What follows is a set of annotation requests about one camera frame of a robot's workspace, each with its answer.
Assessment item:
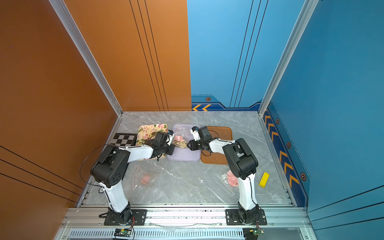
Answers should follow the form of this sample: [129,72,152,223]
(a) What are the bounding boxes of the left green circuit board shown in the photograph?
[114,229,133,239]

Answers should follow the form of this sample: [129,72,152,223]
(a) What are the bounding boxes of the green circuit board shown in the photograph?
[114,229,133,239]
[243,228,265,240]

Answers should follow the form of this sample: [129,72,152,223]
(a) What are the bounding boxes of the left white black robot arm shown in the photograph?
[91,130,175,226]

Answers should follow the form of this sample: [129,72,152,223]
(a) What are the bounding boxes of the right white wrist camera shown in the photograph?
[191,126,201,141]

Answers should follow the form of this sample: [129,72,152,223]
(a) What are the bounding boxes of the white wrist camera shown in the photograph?
[191,126,201,141]
[167,130,175,146]

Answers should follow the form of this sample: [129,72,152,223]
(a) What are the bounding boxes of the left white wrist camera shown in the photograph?
[167,130,175,146]

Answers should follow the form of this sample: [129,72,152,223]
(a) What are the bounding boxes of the ziploc bag ring cookies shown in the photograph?
[132,167,160,191]

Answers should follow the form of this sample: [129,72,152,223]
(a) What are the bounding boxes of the right green circuit board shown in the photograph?
[243,228,265,240]

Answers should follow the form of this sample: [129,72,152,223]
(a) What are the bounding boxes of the floral pattern tray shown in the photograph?
[129,124,170,162]

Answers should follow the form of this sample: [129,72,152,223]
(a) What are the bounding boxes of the lavender plastic tray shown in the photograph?
[167,124,201,162]

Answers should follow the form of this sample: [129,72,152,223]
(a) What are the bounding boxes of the aluminium front rail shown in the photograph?
[60,204,312,230]

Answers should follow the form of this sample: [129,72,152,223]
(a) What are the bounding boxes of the brown plastic tray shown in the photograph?
[201,126,233,165]

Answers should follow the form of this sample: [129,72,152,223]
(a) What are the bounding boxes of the ziploc bag mixed cookies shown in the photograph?
[173,124,189,149]

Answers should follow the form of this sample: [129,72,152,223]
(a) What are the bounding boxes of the ziploc bag pink cookies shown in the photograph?
[217,170,239,196]

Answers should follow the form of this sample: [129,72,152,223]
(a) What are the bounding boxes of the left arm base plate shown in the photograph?
[100,209,147,227]

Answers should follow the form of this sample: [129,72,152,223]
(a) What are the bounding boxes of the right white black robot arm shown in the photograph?
[187,127,262,225]

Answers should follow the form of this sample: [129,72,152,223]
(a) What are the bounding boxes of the black white checkerboard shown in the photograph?
[110,133,137,147]

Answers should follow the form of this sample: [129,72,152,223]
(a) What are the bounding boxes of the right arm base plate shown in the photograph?
[225,209,268,226]

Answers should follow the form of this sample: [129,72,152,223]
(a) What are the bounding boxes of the small yellow block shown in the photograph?
[259,172,270,188]

